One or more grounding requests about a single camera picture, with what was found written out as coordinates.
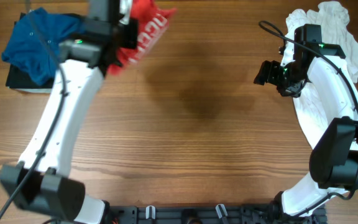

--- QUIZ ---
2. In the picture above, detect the red printed t-shirt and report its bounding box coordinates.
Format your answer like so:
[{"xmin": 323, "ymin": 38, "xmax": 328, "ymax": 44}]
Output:
[{"xmin": 107, "ymin": 0, "xmax": 177, "ymax": 75}]

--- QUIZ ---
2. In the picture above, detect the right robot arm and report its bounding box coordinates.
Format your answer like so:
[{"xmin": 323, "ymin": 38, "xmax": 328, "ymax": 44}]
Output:
[{"xmin": 254, "ymin": 24, "xmax": 358, "ymax": 222}]

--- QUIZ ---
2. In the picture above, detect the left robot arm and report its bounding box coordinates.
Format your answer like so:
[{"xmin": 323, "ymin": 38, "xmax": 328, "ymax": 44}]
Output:
[{"xmin": 0, "ymin": 1, "xmax": 138, "ymax": 223}]

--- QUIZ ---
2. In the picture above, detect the white crumpled t-shirt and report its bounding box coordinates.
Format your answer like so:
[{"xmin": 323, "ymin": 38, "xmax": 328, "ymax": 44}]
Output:
[{"xmin": 285, "ymin": 1, "xmax": 358, "ymax": 147}]

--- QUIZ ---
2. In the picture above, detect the blue polo shirt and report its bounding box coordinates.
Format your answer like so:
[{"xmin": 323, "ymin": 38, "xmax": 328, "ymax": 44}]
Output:
[{"xmin": 1, "ymin": 7, "xmax": 86, "ymax": 86}]

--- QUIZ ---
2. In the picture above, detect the light grey folded garment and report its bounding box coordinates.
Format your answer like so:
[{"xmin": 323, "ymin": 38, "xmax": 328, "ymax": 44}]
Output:
[{"xmin": 16, "ymin": 88, "xmax": 51, "ymax": 94}]

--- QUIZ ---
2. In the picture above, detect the black folded garment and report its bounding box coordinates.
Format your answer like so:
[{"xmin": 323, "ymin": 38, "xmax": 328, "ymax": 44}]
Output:
[{"xmin": 5, "ymin": 12, "xmax": 83, "ymax": 91}]

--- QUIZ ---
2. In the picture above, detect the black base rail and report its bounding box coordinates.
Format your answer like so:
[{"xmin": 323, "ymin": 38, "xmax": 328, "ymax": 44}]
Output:
[{"xmin": 111, "ymin": 204, "xmax": 328, "ymax": 224}]

